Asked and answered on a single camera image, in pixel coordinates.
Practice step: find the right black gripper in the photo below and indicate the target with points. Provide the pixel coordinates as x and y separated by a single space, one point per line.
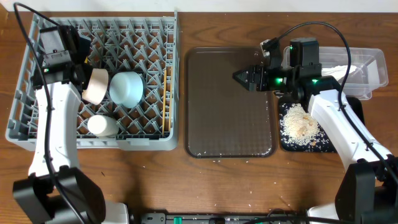
260 84

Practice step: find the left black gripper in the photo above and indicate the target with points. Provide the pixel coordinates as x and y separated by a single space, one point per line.
87 73

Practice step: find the white saucer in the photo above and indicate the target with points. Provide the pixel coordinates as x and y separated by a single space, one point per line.
97 86

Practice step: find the light blue bowl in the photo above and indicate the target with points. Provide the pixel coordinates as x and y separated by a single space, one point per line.
126 88

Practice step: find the white cup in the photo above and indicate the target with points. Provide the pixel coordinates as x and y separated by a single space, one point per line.
103 126

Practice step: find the long wooden chopstick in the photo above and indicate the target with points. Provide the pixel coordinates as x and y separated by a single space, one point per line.
164 101

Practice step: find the white paper napkin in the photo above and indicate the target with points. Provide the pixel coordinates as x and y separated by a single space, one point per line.
338 72

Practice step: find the short wooden chopstick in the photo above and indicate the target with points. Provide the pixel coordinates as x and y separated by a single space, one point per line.
170 101

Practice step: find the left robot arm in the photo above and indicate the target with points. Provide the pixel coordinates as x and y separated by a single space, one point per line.
56 190

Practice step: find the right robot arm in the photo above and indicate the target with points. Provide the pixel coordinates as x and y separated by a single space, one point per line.
368 192

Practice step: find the grey dishwasher rack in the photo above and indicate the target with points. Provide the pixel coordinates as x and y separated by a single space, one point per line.
145 45

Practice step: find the dark brown serving tray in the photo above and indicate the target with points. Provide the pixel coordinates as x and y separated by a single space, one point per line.
223 119

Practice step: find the spilled rice pile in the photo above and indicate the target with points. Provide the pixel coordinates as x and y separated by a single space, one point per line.
299 128

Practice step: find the clear plastic bin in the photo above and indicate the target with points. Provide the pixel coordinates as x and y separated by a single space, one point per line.
367 72

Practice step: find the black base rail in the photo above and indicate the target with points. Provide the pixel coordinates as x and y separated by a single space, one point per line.
201 218

